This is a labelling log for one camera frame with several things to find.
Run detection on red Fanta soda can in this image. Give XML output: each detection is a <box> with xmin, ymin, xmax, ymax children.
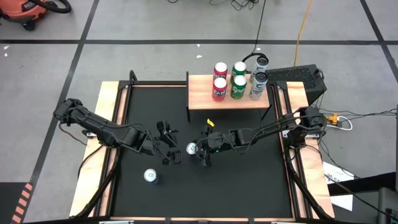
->
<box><xmin>213</xmin><ymin>62</ymin><xmax>229</xmax><ymax>80</ymax></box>
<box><xmin>211</xmin><ymin>77</ymin><xmax>228</xmax><ymax>103</ymax></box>

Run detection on black mat orange stripes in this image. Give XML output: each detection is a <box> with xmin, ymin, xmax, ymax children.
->
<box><xmin>0</xmin><ymin>182</ymin><xmax>34</xmax><ymax>224</ymax></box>

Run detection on yellow plug adapter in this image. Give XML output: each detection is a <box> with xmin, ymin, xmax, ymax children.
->
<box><xmin>325</xmin><ymin>113</ymin><xmax>339</xmax><ymax>126</ymax></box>

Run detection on black braided cable sleeve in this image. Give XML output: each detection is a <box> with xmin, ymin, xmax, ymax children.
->
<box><xmin>283</xmin><ymin>149</ymin><xmax>331</xmax><ymax>220</ymax></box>
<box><xmin>74</xmin><ymin>149</ymin><xmax>119</xmax><ymax>218</ymax></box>

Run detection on blue silver energy drink can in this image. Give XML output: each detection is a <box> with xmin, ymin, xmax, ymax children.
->
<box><xmin>143</xmin><ymin>168</ymin><xmax>159</xmax><ymax>184</ymax></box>
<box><xmin>185</xmin><ymin>142</ymin><xmax>200</xmax><ymax>156</ymax></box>

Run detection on white printed paper sheet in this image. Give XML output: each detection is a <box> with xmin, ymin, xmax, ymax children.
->
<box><xmin>323</xmin><ymin>161</ymin><xmax>355</xmax><ymax>185</ymax></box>

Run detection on black coiled floor cable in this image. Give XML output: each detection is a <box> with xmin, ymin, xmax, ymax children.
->
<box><xmin>240</xmin><ymin>0</ymin><xmax>268</xmax><ymax>74</ymax></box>

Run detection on black table mat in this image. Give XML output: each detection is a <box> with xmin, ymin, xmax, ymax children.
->
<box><xmin>111</xmin><ymin>86</ymin><xmax>294</xmax><ymax>218</ymax></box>

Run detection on orange extension cable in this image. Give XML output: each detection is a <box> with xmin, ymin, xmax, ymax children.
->
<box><xmin>294</xmin><ymin>0</ymin><xmax>313</xmax><ymax>67</ymax></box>

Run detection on orange shop vacuum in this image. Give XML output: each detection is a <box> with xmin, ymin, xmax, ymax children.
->
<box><xmin>0</xmin><ymin>0</ymin><xmax>48</xmax><ymax>32</ymax></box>

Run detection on white cable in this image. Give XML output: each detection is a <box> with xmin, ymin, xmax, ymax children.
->
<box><xmin>337</xmin><ymin>115</ymin><xmax>354</xmax><ymax>131</ymax></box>

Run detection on silver Celsius drink can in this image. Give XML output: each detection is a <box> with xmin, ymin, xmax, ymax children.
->
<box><xmin>249</xmin><ymin>55</ymin><xmax>270</xmax><ymax>85</ymax></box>
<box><xmin>248</xmin><ymin>72</ymin><xmax>269</xmax><ymax>101</ymax></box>

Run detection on green Sprite soda can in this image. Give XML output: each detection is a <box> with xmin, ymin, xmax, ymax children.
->
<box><xmin>230</xmin><ymin>75</ymin><xmax>248</xmax><ymax>100</ymax></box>
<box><xmin>230</xmin><ymin>60</ymin><xmax>248</xmax><ymax>82</ymax></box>

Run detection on plain white paper sheet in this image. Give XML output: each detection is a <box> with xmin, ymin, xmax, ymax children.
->
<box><xmin>330</xmin><ymin>194</ymin><xmax>354</xmax><ymax>212</ymax></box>

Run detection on grey box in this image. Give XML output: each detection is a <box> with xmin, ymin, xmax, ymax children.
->
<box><xmin>377</xmin><ymin>186</ymin><xmax>398</xmax><ymax>224</ymax></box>

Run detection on black vacuum hose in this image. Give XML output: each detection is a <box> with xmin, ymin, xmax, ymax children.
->
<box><xmin>29</xmin><ymin>0</ymin><xmax>73</xmax><ymax>14</ymax></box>

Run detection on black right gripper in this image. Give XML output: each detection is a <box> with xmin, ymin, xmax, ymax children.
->
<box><xmin>192</xmin><ymin>126</ymin><xmax>234</xmax><ymax>167</ymax></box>

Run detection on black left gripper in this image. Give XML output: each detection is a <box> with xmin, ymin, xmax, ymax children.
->
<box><xmin>149</xmin><ymin>120</ymin><xmax>184</xmax><ymax>166</ymax></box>

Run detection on wooden shelf with black legs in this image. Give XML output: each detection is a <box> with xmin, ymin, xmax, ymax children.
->
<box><xmin>185</xmin><ymin>71</ymin><xmax>271</xmax><ymax>123</ymax></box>

